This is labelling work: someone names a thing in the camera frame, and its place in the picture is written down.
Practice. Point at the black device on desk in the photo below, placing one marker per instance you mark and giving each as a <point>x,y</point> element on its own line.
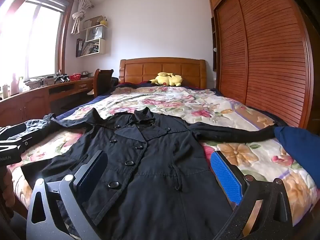
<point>61,78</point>

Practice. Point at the wooden bed headboard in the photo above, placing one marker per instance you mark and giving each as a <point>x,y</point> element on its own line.
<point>150,68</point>

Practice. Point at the floral blanket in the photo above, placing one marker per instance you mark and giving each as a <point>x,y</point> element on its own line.
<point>180,100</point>

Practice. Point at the white wall shelf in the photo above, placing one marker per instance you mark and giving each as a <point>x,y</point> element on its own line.
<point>102,46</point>

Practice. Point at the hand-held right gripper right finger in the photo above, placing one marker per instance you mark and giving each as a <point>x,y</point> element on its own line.
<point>225,177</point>

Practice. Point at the person's left hand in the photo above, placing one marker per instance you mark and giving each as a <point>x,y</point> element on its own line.
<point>8,187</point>

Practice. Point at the white paper bag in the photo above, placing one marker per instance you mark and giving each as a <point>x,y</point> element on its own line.
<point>96,32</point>

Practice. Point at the window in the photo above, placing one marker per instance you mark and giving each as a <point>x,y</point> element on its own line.
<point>32,35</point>

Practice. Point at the wooden desk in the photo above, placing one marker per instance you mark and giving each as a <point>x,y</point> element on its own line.
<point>30,102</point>

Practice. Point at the yellow plush toy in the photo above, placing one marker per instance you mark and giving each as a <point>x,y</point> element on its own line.
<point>170,79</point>

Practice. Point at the pink bottle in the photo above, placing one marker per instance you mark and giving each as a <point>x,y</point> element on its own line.
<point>14,86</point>

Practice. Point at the wooden chair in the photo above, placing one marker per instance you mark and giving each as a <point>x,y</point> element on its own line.
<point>101,80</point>

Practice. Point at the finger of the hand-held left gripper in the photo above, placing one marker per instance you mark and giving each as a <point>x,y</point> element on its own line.
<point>11,147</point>
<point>18,133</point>

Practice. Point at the small yellow figure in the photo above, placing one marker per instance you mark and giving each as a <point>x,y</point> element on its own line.
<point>103,21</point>

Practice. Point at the black coat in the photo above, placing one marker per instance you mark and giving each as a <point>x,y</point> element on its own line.
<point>150,160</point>

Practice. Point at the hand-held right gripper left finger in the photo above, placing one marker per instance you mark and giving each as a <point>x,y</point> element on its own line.
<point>93,172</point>

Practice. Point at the tied beige curtain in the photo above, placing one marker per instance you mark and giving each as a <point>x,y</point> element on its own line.
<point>80,16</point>

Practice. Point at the red basket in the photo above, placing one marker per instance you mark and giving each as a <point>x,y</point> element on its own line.
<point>75,77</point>

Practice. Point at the wooden slatted wardrobe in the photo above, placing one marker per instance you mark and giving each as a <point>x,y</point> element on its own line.
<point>262,50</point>

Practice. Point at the blue sleeve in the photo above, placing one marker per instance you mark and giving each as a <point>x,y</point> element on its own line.
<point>300,147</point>

